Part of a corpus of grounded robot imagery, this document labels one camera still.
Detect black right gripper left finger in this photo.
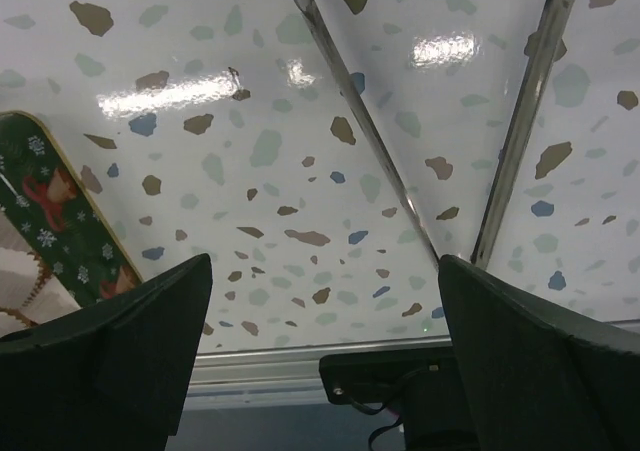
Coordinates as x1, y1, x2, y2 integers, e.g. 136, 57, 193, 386
1, 254, 212, 450

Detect steel tongs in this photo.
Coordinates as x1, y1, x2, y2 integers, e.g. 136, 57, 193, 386
293, 0, 575, 270

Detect aluminium front rail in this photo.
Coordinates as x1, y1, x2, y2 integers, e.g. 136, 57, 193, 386
184, 335, 451, 411

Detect green christmas cookie tin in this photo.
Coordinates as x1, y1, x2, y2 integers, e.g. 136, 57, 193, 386
1, 111, 143, 335

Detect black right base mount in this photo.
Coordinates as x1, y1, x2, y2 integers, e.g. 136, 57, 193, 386
319, 346, 480, 450

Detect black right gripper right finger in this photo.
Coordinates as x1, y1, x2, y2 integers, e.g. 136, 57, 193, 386
438, 255, 639, 450

